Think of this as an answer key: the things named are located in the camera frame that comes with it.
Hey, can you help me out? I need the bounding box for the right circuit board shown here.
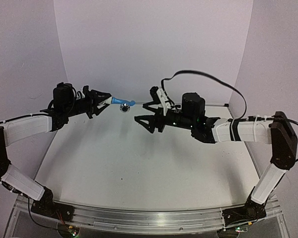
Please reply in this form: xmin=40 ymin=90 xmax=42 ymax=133
xmin=231 ymin=225 xmax=249 ymax=233

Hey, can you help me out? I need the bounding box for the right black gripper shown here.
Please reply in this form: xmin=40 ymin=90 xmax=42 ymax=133
xmin=133 ymin=100 xmax=195 ymax=133

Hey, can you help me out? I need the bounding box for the right black camera cable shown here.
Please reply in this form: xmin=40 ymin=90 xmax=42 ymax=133
xmin=160 ymin=70 xmax=247 ymax=120

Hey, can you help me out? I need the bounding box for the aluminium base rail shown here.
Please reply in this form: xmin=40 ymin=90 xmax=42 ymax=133
xmin=14 ymin=188 xmax=282 ymax=230

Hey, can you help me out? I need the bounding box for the circuit board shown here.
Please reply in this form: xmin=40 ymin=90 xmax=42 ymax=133
xmin=57 ymin=224 xmax=80 ymax=238
xmin=231 ymin=225 xmax=249 ymax=233

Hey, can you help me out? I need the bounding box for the left circuit board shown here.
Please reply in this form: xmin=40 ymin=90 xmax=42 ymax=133
xmin=57 ymin=224 xmax=80 ymax=238

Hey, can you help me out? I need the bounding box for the white plastic pipe fitting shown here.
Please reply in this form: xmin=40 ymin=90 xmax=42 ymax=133
xmin=99 ymin=96 xmax=113 ymax=105

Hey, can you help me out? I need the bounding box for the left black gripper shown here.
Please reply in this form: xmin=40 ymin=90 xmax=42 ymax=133
xmin=63 ymin=87 xmax=111 ymax=118

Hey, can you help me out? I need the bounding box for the blue water faucet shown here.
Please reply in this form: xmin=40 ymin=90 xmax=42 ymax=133
xmin=111 ymin=97 xmax=136 ymax=113

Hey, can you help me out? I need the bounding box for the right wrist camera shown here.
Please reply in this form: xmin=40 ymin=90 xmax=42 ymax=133
xmin=149 ymin=86 xmax=174 ymax=116

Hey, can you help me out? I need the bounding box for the left black base cable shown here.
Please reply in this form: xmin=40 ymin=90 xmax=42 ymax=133
xmin=28 ymin=195 xmax=65 ymax=229

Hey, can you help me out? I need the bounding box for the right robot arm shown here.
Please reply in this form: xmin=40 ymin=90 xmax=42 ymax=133
xmin=134 ymin=89 xmax=298 ymax=226

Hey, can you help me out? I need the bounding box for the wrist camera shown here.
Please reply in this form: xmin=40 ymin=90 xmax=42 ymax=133
xmin=149 ymin=86 xmax=174 ymax=116
xmin=77 ymin=85 xmax=89 ymax=99

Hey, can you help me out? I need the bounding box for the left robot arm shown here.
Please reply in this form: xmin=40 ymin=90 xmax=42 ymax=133
xmin=0 ymin=82 xmax=114 ymax=217

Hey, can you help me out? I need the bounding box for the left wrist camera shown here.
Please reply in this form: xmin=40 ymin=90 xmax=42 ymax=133
xmin=77 ymin=85 xmax=89 ymax=99

